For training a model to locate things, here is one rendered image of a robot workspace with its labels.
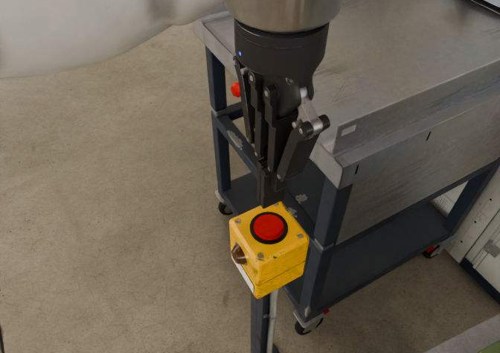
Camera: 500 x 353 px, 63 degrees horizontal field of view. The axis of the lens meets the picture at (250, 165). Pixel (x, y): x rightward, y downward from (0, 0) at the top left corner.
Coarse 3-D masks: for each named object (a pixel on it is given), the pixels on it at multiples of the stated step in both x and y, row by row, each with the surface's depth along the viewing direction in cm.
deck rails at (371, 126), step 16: (208, 16) 102; (224, 16) 103; (496, 64) 78; (448, 80) 73; (464, 80) 76; (480, 80) 79; (496, 80) 83; (416, 96) 71; (432, 96) 74; (448, 96) 77; (464, 96) 80; (368, 112) 67; (384, 112) 69; (400, 112) 72; (416, 112) 75; (432, 112) 77; (368, 128) 70; (384, 128) 73; (400, 128) 75; (336, 144) 68; (352, 144) 71
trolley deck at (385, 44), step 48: (384, 0) 109; (432, 0) 109; (336, 48) 93; (384, 48) 93; (432, 48) 93; (480, 48) 93; (336, 96) 81; (384, 96) 81; (480, 96) 81; (384, 144) 72; (432, 144) 80
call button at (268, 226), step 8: (264, 216) 54; (272, 216) 54; (256, 224) 53; (264, 224) 53; (272, 224) 53; (280, 224) 53; (256, 232) 53; (264, 232) 52; (272, 232) 52; (280, 232) 53
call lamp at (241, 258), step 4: (236, 244) 54; (240, 244) 54; (236, 248) 54; (240, 248) 53; (232, 252) 54; (236, 252) 53; (240, 252) 53; (244, 252) 53; (232, 256) 54; (236, 256) 53; (240, 256) 53; (244, 256) 53; (236, 260) 54; (240, 260) 53; (244, 260) 53; (244, 264) 55; (248, 264) 54
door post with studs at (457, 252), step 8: (496, 192) 125; (488, 200) 129; (496, 200) 126; (488, 208) 130; (496, 208) 127; (480, 216) 134; (488, 216) 131; (472, 224) 138; (480, 224) 135; (472, 232) 139; (480, 232) 136; (464, 240) 144; (472, 240) 140; (456, 248) 149; (464, 248) 145; (456, 256) 150
